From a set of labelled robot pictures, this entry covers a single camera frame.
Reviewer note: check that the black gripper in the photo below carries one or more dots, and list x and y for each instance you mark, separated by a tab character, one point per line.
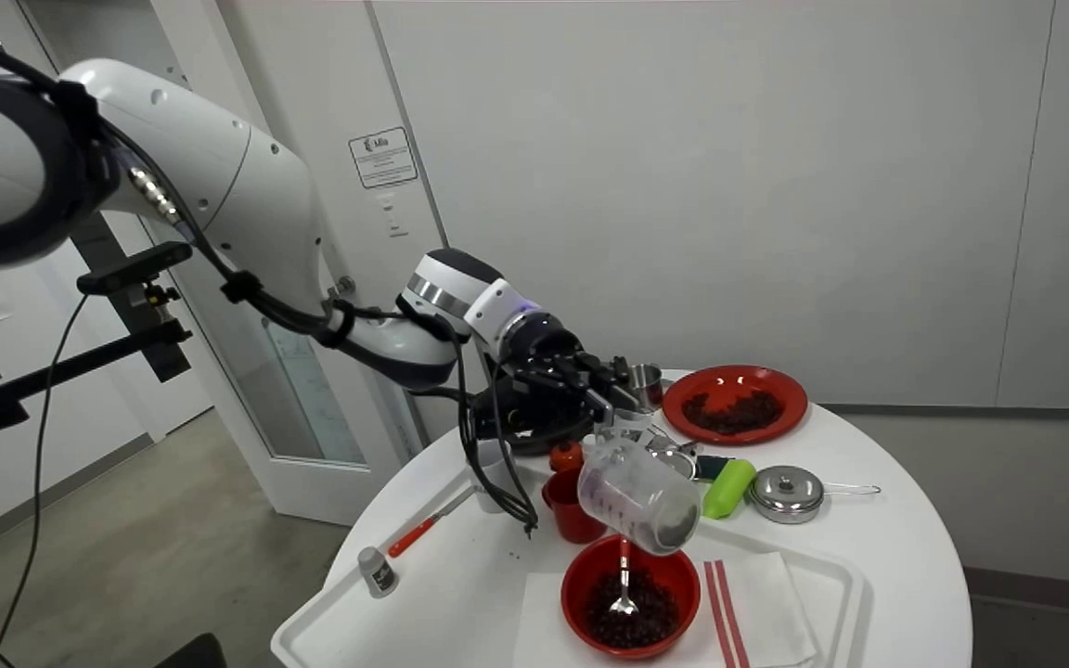
539	382

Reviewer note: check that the clear plastic cup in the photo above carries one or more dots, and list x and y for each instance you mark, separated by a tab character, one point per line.
639	496

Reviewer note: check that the dark beans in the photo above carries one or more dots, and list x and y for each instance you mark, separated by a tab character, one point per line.
652	624

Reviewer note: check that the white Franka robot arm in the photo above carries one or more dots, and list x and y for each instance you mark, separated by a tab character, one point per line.
222	161

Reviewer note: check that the small red object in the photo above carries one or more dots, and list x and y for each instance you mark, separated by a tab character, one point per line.
566	457

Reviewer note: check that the red cup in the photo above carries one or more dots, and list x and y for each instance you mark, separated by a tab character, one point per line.
566	512

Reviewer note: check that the red bowl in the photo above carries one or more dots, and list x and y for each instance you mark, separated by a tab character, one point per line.
583	596

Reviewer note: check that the red plate with beans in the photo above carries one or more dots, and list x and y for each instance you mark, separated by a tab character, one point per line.
731	396

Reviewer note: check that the green marker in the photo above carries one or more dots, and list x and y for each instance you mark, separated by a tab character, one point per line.
730	486

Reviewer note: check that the round metal tin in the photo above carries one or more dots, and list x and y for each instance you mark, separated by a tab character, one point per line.
788	496

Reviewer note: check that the metal spoon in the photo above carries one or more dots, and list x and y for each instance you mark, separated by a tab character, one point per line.
622	597

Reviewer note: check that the white rectangular tray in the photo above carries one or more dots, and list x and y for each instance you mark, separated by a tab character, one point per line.
776	614

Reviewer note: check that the round white table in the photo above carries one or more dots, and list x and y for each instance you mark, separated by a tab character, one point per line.
434	616

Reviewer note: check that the glass panel door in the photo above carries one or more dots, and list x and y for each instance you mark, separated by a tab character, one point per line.
297	396

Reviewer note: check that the white wall sign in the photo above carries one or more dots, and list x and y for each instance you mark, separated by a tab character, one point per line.
383	156

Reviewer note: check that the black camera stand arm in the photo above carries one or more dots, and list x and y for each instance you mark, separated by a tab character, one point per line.
128	337

